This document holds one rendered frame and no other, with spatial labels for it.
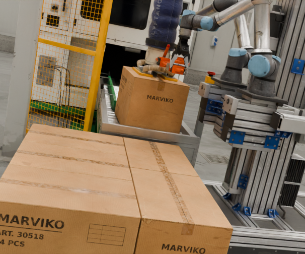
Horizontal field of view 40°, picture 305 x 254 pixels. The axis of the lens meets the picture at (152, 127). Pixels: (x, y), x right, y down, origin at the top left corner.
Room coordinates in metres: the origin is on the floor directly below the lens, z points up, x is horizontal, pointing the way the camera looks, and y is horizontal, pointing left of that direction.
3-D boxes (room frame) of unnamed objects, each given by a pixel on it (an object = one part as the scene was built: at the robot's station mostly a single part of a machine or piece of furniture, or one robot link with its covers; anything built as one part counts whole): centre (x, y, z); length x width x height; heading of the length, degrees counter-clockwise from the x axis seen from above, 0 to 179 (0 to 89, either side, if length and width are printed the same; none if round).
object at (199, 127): (3.49, -0.39, 0.50); 0.07 x 0.07 x 1.00; 10
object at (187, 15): (2.61, -0.08, 1.38); 0.09 x 0.08 x 0.11; 60
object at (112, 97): (4.29, 0.53, 0.60); 1.60 x 0.10 x 0.09; 10
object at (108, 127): (2.84, 0.00, 0.58); 0.70 x 0.03 x 0.06; 100
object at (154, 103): (3.17, 0.07, 0.75); 0.60 x 0.40 x 0.40; 14
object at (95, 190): (2.14, 0.18, 0.34); 1.20 x 1.00 x 0.40; 10
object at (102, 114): (3.93, 0.53, 0.50); 2.31 x 0.05 x 0.19; 10
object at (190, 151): (2.84, 0.00, 0.48); 0.70 x 0.03 x 0.15; 100
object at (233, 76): (2.95, -0.48, 1.09); 0.15 x 0.15 x 0.10
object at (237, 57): (2.96, -0.48, 1.20); 0.13 x 0.12 x 0.14; 134
